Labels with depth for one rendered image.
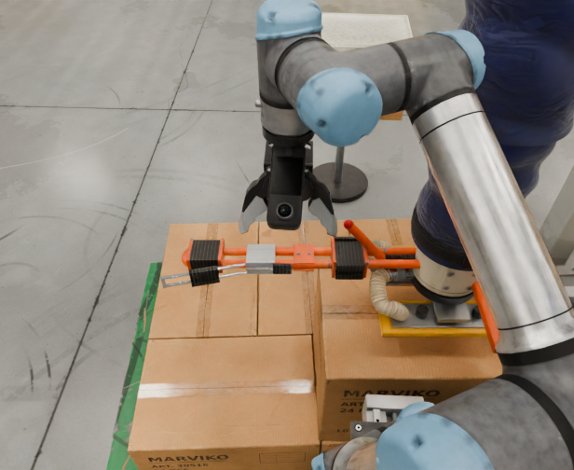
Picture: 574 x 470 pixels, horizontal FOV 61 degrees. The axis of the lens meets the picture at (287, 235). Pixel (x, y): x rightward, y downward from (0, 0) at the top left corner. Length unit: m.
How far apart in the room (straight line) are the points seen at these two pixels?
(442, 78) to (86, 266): 2.59
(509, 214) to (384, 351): 0.87
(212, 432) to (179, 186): 1.98
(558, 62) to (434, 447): 0.60
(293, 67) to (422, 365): 0.97
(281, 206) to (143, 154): 3.05
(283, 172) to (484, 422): 0.37
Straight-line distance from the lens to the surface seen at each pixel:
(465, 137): 0.55
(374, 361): 1.33
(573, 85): 0.90
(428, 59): 0.57
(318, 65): 0.52
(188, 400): 1.74
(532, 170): 1.02
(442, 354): 1.39
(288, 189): 0.64
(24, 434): 2.51
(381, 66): 0.54
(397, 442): 0.49
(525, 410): 0.51
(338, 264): 1.16
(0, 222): 3.46
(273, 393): 1.72
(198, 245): 1.22
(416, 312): 1.26
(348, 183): 3.24
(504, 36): 0.85
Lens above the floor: 2.09
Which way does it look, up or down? 46 degrees down
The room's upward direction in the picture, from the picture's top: straight up
